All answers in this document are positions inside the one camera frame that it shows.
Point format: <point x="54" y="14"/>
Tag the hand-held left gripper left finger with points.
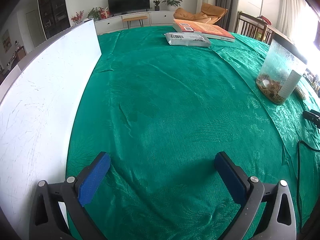
<point x="93" y="177"/>

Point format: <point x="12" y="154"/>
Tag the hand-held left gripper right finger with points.
<point x="230" y="177"/>

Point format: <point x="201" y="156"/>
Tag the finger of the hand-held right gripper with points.
<point x="312" y="116"/>

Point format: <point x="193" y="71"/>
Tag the white storage box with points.
<point x="37" y="105"/>

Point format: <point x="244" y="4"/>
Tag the cotton swab plastic packet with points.
<point x="301" y="93"/>

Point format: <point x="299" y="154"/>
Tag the clear jar with black lid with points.
<point x="275" y="80"/>

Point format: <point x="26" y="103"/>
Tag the green satin tablecloth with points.
<point x="175" y="105"/>

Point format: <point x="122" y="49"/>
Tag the wooden chair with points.
<point x="250" y="27"/>

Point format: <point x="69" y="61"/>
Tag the beige curtain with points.
<point x="290" y="7"/>

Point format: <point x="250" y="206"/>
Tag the orange book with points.
<point x="203" y="28"/>

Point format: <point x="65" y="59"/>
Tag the white wet wipes packet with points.
<point x="187" y="39"/>

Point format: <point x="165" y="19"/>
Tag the orange lounge chair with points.
<point x="210" y="12"/>

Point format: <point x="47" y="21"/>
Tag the red flower arrangement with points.
<point x="77" y="17"/>

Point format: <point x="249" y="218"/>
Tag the wooden stool with metal legs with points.
<point x="134" y="18"/>

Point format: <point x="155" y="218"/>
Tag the green plant with red decorations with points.
<point x="96" y="13"/>

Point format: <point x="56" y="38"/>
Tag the white television cabinet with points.
<point x="160" y="17"/>

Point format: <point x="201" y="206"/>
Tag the dark display cabinet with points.
<point x="53" y="7"/>

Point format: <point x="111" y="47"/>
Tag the flat screen television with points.
<point x="128" y="2"/>

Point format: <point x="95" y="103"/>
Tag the large green potted plant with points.
<point x="172" y="1"/>

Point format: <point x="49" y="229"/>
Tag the small green potted plant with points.
<point x="156" y="5"/>

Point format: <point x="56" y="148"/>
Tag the framed wall picture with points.
<point x="6" y="38"/>

